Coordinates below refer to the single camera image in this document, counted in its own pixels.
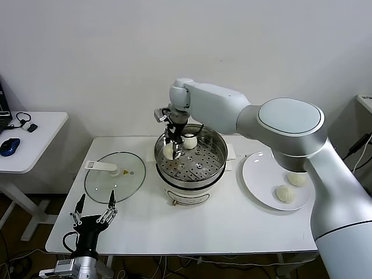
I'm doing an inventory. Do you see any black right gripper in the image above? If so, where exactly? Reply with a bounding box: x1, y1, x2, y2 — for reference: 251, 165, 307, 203
163, 121, 185, 160

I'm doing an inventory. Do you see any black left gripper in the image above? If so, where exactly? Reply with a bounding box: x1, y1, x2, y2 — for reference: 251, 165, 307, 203
69, 189, 119, 256

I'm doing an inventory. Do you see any white steamed baozi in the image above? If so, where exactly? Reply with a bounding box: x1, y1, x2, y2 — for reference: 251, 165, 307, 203
162, 144, 177, 160
286, 173, 308, 187
182, 133, 198, 151
275, 185, 297, 203

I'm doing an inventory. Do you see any stainless steel steamer basket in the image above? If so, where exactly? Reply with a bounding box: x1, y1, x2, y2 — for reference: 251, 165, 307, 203
153, 124, 228, 187

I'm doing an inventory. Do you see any white electric cooker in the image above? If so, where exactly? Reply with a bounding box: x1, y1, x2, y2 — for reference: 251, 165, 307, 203
146, 144, 237, 208

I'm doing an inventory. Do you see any white side table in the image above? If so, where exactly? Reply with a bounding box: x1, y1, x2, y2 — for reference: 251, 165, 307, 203
0, 112, 70, 242

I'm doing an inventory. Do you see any white round plate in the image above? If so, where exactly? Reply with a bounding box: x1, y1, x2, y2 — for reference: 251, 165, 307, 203
242, 151, 314, 212

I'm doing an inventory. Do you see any blue computer mouse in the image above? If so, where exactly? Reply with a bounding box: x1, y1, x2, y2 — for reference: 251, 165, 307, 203
0, 138, 22, 157

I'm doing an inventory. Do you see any black laptop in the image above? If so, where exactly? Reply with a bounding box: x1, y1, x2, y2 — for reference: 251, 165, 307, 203
0, 74, 14, 136

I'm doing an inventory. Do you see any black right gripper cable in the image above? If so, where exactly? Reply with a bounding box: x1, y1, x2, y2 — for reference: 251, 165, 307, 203
181, 123, 204, 138

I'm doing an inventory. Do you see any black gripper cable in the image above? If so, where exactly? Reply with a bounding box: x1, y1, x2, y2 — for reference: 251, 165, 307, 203
181, 123, 204, 138
62, 231, 79, 254

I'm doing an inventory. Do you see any glass lid white handle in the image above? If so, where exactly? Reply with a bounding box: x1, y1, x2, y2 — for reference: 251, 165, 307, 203
84, 151, 146, 204

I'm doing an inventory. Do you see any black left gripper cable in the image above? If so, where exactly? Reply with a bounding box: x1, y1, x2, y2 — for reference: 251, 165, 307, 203
62, 231, 79, 254

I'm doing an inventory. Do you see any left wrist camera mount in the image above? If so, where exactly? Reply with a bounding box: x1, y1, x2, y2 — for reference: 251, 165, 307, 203
39, 260, 77, 277

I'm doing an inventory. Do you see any black floor cable bundle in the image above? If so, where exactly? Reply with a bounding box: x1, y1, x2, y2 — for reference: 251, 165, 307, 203
0, 229, 34, 279

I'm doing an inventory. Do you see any mixed floor cable tangle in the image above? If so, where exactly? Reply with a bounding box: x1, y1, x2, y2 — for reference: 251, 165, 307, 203
116, 255, 277, 279

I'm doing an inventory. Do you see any black earphone cable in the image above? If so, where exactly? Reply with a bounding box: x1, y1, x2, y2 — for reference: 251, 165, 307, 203
8, 112, 33, 128

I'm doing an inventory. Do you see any white power cable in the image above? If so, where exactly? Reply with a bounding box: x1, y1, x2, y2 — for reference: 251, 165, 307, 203
351, 142, 372, 175

